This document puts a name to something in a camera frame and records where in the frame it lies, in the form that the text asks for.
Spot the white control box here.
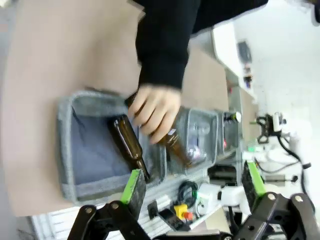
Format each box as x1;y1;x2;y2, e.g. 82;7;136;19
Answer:
196;183;221;214

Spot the person's right hand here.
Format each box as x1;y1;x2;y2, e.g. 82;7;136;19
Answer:
127;84;183;145

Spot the person in black shirt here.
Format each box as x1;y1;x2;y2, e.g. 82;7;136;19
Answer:
127;0;270;40

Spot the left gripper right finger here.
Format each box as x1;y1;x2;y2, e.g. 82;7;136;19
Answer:
234;159;320;240

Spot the yellow emergency stop button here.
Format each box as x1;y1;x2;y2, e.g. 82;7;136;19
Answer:
173;203;194;222

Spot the grey basket labelled Bottle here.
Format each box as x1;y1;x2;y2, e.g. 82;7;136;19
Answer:
55;89;168;204

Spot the brown glass bottle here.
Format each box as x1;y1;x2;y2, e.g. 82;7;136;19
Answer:
124;92;194;169
107;114;151;181

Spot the camera on black mount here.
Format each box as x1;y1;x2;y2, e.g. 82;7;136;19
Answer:
255;111;289;145

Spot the crushed clear water bottle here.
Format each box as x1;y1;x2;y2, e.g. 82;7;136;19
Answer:
186;144;208;162

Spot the person's right forearm black sleeve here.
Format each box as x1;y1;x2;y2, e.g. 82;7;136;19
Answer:
136;9;192;90

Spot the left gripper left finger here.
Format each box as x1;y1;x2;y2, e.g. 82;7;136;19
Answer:
67;168;157;240

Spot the black coiled cable bundle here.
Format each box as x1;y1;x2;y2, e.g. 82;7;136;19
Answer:
177;180;199;209

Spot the black camera cable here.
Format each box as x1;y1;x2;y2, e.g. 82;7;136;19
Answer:
259;133;312;197

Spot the grey basket labelled Can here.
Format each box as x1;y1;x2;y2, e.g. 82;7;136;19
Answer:
216;111;242;162

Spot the grey basket labelled Plastic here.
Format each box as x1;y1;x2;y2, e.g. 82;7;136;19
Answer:
165;106;219;175

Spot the white table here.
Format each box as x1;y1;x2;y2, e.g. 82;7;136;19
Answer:
211;21;256;101

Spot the clear plastic jar bottle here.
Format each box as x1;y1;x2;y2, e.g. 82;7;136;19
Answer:
186;121;211;142

